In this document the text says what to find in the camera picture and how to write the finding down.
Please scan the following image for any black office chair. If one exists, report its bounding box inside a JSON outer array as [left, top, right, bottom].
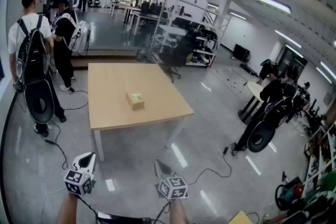
[[158, 30, 196, 84]]

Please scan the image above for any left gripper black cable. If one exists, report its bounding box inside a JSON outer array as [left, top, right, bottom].
[[76, 195, 100, 216]]

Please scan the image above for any white metal shelf rack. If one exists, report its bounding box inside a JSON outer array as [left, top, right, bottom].
[[150, 0, 232, 69]]

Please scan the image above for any round white table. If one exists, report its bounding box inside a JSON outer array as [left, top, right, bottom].
[[238, 81, 266, 124]]

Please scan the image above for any light wooden table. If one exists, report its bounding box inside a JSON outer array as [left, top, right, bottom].
[[87, 62, 195, 163]]

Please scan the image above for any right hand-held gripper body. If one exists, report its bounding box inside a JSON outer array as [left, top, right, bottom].
[[157, 175, 190, 201]]

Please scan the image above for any black waist device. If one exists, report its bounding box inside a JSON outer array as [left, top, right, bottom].
[[96, 211, 152, 224]]

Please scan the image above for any small wooden table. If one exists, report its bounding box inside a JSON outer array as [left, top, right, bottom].
[[227, 210, 253, 224]]

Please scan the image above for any black floor monitor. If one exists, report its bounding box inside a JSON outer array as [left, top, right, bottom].
[[233, 44, 250, 62]]

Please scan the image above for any person's right forearm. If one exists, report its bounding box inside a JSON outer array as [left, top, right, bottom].
[[169, 198, 190, 224]]

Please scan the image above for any green cloth bundle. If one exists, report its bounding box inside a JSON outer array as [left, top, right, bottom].
[[316, 169, 336, 193]]

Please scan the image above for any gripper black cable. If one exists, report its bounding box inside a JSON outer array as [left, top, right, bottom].
[[154, 200, 172, 221], [76, 195, 100, 216]]

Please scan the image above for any black floor cable with adapter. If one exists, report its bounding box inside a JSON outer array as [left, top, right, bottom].
[[33, 119, 69, 170], [187, 135, 244, 186]]

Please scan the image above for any tan tissue box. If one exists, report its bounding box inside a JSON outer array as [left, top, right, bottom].
[[125, 91, 146, 111]]

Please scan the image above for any white storage shelf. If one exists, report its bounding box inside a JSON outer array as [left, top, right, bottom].
[[303, 121, 336, 194]]

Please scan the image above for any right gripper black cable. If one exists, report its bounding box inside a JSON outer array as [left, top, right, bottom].
[[154, 200, 172, 221]]

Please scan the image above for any long ceiling tube light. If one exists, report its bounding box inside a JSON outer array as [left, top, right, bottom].
[[239, 0, 292, 14]]

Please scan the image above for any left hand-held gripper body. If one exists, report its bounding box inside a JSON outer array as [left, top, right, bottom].
[[64, 166, 95, 196]]

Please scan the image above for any long dark table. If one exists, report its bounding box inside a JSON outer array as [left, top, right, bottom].
[[108, 2, 143, 18], [129, 9, 169, 36]]

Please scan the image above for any black wheeled device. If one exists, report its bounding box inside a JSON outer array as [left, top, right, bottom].
[[274, 171, 303, 212]]

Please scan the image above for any dark glass cabinet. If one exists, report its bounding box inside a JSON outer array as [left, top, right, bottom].
[[277, 45, 308, 80]]

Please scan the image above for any person's left forearm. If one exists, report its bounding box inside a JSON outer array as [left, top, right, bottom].
[[56, 192, 79, 224]]

